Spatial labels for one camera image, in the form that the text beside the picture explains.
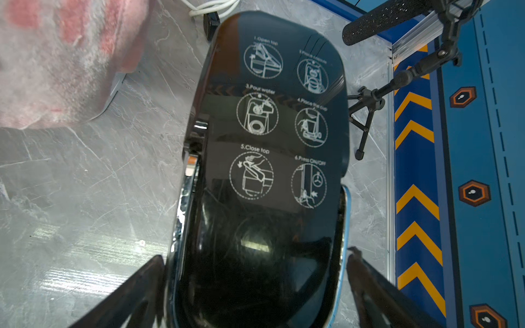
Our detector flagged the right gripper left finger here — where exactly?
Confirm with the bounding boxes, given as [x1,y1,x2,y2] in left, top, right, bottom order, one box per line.
[71,255,165,327]

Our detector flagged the white power cable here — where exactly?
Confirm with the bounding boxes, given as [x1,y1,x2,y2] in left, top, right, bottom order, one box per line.
[180,0,242,19]

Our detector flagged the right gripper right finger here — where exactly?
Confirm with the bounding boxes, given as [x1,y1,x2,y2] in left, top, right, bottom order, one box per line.
[346,247,441,328]

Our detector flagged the white coffee machine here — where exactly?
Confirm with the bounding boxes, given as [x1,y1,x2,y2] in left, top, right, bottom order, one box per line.
[93,72,127,120]

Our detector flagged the black microphone on tripod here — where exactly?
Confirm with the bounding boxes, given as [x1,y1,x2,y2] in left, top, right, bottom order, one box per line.
[341,0,485,161]

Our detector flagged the black coffee machine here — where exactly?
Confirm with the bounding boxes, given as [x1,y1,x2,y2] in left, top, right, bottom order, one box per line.
[165,11,351,327]

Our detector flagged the pink cloth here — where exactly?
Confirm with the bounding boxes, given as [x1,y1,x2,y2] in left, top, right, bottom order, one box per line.
[1,1,155,130]

